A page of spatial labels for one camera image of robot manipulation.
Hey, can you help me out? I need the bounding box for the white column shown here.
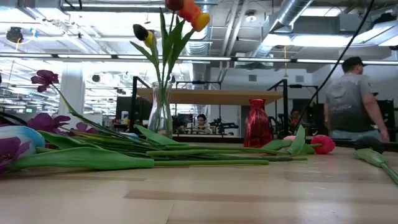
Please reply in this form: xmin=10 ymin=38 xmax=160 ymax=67
xmin=58 ymin=67 xmax=86 ymax=114

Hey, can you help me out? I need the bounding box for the purple flower bunch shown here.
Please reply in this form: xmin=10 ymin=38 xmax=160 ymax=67
xmin=0 ymin=69 xmax=175 ymax=156

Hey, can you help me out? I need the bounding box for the pink tulip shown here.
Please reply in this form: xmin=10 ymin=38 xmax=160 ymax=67
xmin=146 ymin=135 xmax=297 ymax=156

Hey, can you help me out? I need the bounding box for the clear glass vase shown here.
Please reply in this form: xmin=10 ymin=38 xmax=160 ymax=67
xmin=147 ymin=81 xmax=174 ymax=139

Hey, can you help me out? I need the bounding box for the person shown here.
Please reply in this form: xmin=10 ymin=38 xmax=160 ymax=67
xmin=289 ymin=108 xmax=302 ymax=127
xmin=191 ymin=113 xmax=214 ymax=135
xmin=323 ymin=55 xmax=390 ymax=142

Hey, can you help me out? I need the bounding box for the wooden shelf with black legs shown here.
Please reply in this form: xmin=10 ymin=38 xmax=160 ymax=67
xmin=129 ymin=76 xmax=290 ymax=149

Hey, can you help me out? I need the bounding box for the long ceiling light bar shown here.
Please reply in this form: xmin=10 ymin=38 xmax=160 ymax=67
xmin=0 ymin=52 xmax=398 ymax=66

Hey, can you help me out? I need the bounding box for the black round ceiling speaker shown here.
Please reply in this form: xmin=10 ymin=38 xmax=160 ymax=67
xmin=6 ymin=26 xmax=24 ymax=44

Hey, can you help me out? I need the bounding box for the black tulip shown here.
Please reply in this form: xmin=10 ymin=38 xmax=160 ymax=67
xmin=129 ymin=24 xmax=169 ymax=138
xmin=353 ymin=136 xmax=398 ymax=185

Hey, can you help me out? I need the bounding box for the white and blue tulip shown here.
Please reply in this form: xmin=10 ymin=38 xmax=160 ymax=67
xmin=123 ymin=124 xmax=178 ymax=147
xmin=0 ymin=125 xmax=270 ymax=171

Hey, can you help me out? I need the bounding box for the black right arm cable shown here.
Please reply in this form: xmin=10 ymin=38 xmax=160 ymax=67
xmin=294 ymin=0 xmax=377 ymax=129

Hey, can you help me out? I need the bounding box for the silver ventilation duct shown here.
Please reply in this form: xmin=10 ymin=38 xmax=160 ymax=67
xmin=178 ymin=0 xmax=213 ymax=91
xmin=251 ymin=0 xmax=315 ymax=58

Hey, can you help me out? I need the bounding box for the red glass vase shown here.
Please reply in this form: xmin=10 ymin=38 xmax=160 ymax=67
xmin=243 ymin=98 xmax=274 ymax=149

